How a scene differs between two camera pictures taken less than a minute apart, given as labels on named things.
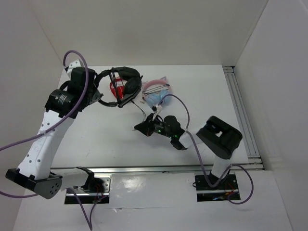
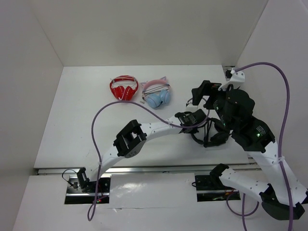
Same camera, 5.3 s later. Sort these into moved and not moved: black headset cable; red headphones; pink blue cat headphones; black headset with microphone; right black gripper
Moved: black headset with microphone; black headset cable; right black gripper
Not moved: pink blue cat headphones; red headphones
